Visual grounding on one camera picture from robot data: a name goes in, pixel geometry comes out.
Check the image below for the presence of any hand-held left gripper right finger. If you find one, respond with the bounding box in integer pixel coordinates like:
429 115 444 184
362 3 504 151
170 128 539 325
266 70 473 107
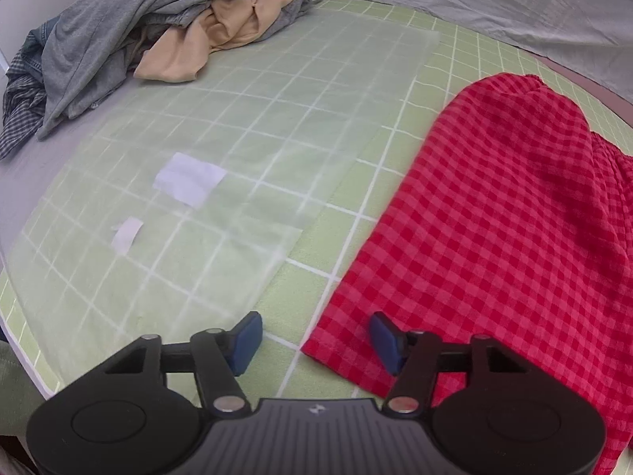
368 311 526 414

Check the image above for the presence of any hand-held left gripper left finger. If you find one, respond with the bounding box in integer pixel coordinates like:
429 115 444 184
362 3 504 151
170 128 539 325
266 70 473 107
103 311 264 414

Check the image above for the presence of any red checked garment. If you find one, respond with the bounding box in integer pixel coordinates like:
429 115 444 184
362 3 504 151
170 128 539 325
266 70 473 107
301 72 633 475

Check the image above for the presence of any green grid mat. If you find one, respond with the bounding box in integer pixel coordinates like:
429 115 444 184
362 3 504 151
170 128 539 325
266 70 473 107
0 0 633 403

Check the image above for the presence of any small white paper piece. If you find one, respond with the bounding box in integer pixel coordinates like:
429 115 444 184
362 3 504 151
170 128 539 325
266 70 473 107
111 216 144 255

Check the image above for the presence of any large white paper piece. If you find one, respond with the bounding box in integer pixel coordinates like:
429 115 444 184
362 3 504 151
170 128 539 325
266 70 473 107
153 153 227 210

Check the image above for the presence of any green fuzzy cloth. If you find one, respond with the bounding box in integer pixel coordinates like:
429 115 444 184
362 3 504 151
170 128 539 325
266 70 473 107
0 342 53 437

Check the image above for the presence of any translucent plastic sheet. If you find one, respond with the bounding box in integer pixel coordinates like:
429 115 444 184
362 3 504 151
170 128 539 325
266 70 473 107
0 9 442 357

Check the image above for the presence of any beige garment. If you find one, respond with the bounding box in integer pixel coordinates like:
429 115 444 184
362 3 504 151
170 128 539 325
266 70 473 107
133 0 304 84

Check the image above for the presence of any pink mat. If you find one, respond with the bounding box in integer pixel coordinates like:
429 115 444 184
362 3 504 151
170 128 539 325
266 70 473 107
531 51 633 127

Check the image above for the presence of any blue plaid shirt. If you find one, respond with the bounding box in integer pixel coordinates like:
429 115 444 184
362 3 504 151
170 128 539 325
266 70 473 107
0 48 48 160

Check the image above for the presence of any grey garment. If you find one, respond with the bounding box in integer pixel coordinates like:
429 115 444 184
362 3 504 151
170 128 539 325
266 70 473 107
36 0 323 141

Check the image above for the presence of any grey printed bedsheet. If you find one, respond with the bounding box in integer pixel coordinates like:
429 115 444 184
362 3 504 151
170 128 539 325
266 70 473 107
266 0 633 98

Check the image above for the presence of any blue denim garment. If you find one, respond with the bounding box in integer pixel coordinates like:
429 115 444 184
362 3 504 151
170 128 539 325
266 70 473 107
19 15 63 61

